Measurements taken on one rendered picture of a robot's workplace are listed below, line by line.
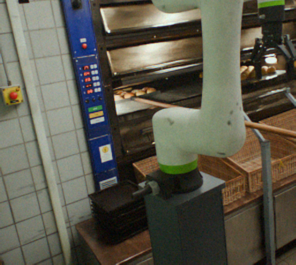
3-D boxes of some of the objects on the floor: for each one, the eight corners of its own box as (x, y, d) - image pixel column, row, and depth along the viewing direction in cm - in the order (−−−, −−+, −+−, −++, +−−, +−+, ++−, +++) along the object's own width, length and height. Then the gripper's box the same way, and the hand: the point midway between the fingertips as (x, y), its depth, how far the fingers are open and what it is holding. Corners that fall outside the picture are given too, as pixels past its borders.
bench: (88, 297, 225) (73, 222, 211) (314, 183, 334) (313, 129, 319) (124, 362, 177) (106, 271, 163) (374, 204, 285) (376, 141, 271)
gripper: (238, 26, 131) (241, 80, 136) (296, 19, 110) (297, 83, 115) (251, 25, 135) (253, 77, 139) (309, 18, 114) (309, 79, 119)
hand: (273, 77), depth 127 cm, fingers open, 13 cm apart
